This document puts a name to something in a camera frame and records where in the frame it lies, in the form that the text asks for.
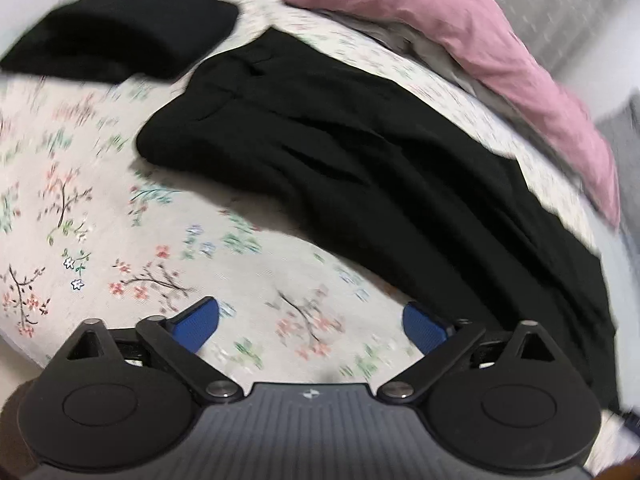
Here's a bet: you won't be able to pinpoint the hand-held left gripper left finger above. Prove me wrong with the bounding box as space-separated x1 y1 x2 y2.
65 296 239 405

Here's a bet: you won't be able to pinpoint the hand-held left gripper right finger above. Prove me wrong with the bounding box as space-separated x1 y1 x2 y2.
377 301 558 405

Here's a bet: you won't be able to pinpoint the black pants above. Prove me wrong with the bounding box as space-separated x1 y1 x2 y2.
136 27 621 411

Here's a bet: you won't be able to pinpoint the floral bedsheet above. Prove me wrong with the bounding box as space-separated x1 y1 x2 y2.
0 0 601 411

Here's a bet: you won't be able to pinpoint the dark brown fuzzy cloth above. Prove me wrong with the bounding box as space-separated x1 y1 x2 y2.
0 380 36 480

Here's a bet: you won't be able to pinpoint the grey cushion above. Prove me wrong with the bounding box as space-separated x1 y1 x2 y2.
594 95 640 241

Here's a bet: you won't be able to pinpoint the black folded garment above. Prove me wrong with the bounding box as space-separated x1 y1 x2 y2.
0 0 240 85

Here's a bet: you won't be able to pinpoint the pink duvet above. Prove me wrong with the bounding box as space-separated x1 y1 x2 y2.
127 0 621 226

